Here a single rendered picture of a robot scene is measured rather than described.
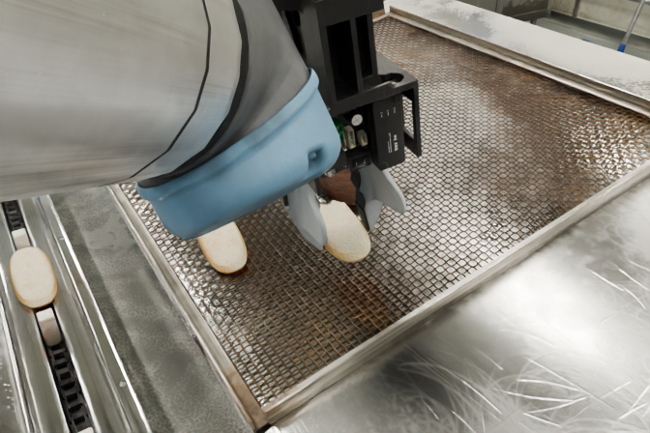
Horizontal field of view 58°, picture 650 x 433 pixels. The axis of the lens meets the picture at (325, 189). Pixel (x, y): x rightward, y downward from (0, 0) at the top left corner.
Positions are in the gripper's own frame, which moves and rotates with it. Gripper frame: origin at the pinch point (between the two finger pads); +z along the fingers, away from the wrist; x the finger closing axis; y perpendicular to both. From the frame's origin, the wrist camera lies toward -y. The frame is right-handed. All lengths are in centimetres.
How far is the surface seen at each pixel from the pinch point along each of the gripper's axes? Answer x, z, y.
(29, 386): -26.5, 7.4, -3.7
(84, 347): -22.3, 8.2, -6.2
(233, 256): -8.1, 4.9, -6.2
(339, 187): 3.8, 4.7, -9.5
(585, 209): 19.9, 4.7, 5.1
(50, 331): -24.6, 7.4, -8.8
